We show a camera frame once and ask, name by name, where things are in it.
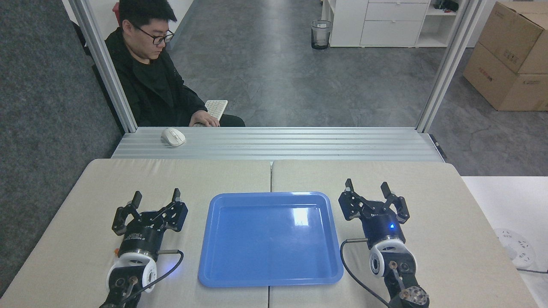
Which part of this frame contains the white computer mouse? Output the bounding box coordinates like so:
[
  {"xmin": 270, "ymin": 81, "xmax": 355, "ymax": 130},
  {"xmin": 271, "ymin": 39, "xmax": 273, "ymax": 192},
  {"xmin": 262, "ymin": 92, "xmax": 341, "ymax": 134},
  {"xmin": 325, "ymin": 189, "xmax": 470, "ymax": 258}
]
[{"xmin": 161, "ymin": 127, "xmax": 186, "ymax": 147}]

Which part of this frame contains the blue plastic tray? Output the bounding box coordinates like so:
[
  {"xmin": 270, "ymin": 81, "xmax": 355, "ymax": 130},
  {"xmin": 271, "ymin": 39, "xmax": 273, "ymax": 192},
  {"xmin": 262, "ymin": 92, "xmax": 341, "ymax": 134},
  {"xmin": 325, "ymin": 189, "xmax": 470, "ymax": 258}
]
[{"xmin": 198, "ymin": 192, "xmax": 344, "ymax": 288}]

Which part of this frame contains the white side table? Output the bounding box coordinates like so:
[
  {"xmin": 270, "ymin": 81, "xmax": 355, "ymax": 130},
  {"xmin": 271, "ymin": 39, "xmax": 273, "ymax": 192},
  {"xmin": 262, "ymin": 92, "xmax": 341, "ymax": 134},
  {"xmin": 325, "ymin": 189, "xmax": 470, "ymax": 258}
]
[{"xmin": 460, "ymin": 176, "xmax": 548, "ymax": 308}]

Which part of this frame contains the person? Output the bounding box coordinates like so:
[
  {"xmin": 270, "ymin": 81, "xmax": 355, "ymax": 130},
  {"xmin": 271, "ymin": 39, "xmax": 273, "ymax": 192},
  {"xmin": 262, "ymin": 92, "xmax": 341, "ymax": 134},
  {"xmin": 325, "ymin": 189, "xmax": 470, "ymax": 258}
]
[{"xmin": 92, "ymin": 0, "xmax": 246, "ymax": 127}]

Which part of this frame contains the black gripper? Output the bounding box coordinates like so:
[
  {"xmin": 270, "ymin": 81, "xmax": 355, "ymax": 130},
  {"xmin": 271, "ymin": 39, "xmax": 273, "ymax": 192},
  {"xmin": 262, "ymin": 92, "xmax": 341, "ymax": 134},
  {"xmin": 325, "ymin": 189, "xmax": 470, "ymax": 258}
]
[
  {"xmin": 338, "ymin": 179, "xmax": 411, "ymax": 247},
  {"xmin": 112, "ymin": 188, "xmax": 189, "ymax": 259}
]

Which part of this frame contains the white keyboard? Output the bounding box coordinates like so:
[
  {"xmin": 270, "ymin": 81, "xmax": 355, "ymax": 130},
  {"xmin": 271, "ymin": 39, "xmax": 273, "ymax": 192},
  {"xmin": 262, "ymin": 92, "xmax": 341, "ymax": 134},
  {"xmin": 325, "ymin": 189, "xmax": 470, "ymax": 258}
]
[{"xmin": 205, "ymin": 100, "xmax": 229, "ymax": 121}]

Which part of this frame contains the small cardboard box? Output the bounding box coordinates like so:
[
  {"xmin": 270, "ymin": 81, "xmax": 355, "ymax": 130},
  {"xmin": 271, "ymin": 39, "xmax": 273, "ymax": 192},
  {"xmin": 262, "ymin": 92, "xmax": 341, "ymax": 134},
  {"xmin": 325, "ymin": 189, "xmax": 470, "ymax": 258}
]
[{"xmin": 478, "ymin": 1, "xmax": 548, "ymax": 75}]

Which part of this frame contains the white round power strip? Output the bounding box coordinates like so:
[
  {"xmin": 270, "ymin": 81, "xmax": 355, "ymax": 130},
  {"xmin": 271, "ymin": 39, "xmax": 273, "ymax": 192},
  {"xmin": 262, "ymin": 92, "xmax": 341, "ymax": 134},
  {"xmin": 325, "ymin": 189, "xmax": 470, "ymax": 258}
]
[{"xmin": 493, "ymin": 228, "xmax": 536, "ymax": 269}]

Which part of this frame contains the grey mesh waste bin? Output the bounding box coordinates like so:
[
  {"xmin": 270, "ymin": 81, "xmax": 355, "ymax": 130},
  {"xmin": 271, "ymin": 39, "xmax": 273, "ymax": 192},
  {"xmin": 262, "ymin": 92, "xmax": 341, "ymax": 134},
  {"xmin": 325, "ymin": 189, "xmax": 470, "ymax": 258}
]
[{"xmin": 311, "ymin": 20, "xmax": 333, "ymax": 50}]

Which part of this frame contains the person's hand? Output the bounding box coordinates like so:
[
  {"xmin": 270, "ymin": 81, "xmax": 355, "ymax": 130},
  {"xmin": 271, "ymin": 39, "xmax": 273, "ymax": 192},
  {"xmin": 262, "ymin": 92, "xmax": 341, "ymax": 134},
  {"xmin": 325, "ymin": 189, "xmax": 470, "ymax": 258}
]
[{"xmin": 189, "ymin": 110, "xmax": 220, "ymax": 127}]

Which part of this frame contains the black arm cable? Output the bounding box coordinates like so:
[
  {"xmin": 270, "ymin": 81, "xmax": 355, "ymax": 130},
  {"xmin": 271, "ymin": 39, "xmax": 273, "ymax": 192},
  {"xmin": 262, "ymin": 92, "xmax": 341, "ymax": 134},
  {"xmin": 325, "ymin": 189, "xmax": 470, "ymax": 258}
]
[
  {"xmin": 120, "ymin": 249, "xmax": 185, "ymax": 307},
  {"xmin": 340, "ymin": 238, "xmax": 392, "ymax": 308}
]

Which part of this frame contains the ribbed aluminium platform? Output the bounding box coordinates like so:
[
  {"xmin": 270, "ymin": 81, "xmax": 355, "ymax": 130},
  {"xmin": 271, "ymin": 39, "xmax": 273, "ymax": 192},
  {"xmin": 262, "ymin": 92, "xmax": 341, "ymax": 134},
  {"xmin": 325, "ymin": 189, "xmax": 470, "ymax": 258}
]
[{"xmin": 111, "ymin": 127, "xmax": 446, "ymax": 163}]

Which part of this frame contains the white drawer cabinet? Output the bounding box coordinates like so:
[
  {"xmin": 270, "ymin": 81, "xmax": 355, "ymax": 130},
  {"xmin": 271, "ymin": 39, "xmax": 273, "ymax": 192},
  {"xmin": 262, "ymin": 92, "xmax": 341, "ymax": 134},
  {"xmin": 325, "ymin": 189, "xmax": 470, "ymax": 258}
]
[{"xmin": 321, "ymin": 0, "xmax": 471, "ymax": 48}]

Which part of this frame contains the silver aluminium post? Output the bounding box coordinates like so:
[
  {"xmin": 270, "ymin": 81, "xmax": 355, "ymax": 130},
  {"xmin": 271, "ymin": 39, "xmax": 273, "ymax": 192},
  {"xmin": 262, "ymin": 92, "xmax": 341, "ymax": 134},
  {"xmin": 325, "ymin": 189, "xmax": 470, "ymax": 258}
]
[
  {"xmin": 416, "ymin": 0, "xmax": 487, "ymax": 133},
  {"xmin": 68, "ymin": 0, "xmax": 138, "ymax": 133}
]

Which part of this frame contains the large cardboard box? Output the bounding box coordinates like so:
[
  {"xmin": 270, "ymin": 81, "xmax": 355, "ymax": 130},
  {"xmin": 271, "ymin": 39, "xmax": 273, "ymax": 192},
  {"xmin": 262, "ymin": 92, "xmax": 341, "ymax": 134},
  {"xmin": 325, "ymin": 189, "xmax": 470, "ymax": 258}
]
[{"xmin": 463, "ymin": 42, "xmax": 548, "ymax": 112}]

